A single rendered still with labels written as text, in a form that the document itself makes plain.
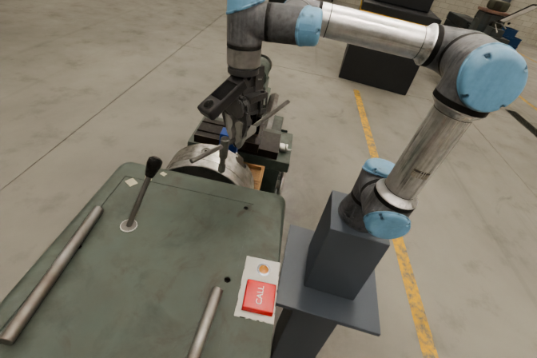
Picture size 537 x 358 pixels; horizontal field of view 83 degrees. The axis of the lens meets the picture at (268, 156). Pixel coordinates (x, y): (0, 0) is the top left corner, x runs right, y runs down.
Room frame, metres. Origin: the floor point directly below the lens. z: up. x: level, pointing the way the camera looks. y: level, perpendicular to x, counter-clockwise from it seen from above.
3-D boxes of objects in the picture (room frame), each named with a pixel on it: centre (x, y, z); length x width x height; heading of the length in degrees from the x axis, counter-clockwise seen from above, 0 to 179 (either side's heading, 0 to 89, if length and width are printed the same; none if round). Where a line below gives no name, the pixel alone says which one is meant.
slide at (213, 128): (1.33, 0.17, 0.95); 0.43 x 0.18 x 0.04; 90
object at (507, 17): (6.96, -3.64, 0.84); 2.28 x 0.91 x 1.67; 0
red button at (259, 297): (0.32, -0.04, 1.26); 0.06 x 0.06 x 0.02; 0
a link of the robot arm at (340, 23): (0.79, -0.20, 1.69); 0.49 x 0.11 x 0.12; 89
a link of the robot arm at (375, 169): (0.78, -0.36, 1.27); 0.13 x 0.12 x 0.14; 179
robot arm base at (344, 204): (0.79, -0.36, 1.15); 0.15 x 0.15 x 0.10
